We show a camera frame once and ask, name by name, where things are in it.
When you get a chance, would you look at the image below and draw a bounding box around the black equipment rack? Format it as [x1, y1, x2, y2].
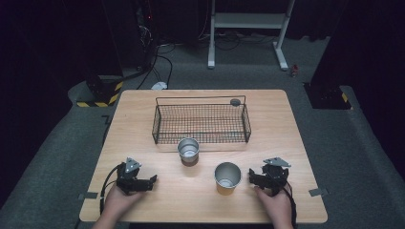
[101, 0, 160, 72]

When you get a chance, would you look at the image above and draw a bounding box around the black base with yellow stripes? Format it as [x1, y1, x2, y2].
[303, 82, 353, 111]
[75, 73, 124, 109]

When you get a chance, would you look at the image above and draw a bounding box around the black wire basket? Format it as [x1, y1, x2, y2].
[151, 94, 252, 145]

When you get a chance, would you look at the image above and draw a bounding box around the hand-held gripper cable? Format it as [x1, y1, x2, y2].
[281, 180, 298, 229]
[98, 163, 124, 216]

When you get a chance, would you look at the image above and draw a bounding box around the grey tape piece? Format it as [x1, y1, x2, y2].
[77, 191, 99, 201]
[308, 187, 330, 198]

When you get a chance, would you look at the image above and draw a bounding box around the person's left hand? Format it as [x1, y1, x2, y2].
[102, 183, 148, 224]

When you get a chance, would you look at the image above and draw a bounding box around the right hand-held gripper cable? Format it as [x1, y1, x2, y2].
[281, 180, 298, 229]

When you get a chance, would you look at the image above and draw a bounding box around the white metal stand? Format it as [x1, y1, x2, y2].
[206, 0, 296, 72]

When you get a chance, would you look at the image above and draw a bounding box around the left hand-held gripper cable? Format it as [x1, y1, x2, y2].
[98, 163, 124, 216]

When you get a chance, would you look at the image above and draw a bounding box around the tangle of black cables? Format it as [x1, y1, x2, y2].
[196, 31, 279, 52]

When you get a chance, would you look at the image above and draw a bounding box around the black floor cable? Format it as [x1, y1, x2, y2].
[136, 43, 177, 91]

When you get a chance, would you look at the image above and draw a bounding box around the person's right hand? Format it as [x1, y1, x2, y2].
[253, 185, 293, 229]

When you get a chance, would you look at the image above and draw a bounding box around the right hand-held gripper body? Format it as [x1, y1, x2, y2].
[260, 156, 292, 196]

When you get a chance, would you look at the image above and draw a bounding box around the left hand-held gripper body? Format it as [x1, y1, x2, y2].
[115, 156, 143, 196]

